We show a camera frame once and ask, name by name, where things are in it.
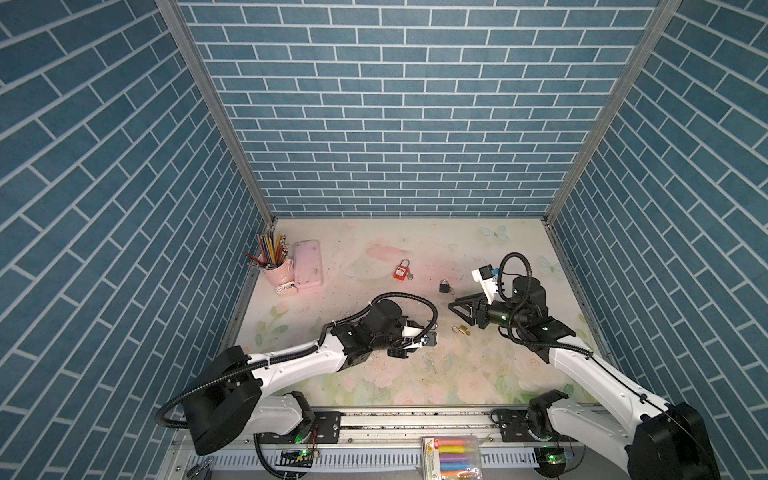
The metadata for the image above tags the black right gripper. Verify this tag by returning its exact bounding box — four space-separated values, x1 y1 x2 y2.
449 292 528 331

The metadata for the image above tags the red padlock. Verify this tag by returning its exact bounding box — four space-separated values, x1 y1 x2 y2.
393 258 413 281

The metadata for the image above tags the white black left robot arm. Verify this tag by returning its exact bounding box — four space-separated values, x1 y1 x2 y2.
180 299 437 455

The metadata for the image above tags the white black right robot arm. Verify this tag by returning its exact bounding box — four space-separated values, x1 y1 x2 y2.
449 278 720 479

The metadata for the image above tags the pink pencil case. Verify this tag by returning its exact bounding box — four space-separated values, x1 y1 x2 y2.
293 239 324 293

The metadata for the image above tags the pink pencil cup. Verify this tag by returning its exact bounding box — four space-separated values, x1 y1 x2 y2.
261 258 298 296

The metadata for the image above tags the coloured pencils bundle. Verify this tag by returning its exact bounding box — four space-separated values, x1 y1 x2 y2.
243 232 289 269

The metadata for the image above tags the marker pen box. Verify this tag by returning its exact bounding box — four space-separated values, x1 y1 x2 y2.
421 435 483 480

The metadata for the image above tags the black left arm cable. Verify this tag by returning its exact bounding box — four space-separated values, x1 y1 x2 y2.
154 292 439 480

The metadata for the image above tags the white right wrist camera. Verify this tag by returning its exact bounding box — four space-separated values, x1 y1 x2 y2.
471 264 498 305

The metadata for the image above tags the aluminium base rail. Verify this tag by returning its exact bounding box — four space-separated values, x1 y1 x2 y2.
158 406 588 479

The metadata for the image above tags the aluminium corner post right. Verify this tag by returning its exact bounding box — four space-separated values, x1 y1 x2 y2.
543 0 681 228

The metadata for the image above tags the aluminium corner post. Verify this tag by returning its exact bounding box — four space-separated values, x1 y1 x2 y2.
156 0 275 230
543 0 681 228

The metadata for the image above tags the aluminium corner post left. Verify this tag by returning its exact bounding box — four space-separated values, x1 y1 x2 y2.
156 0 275 230

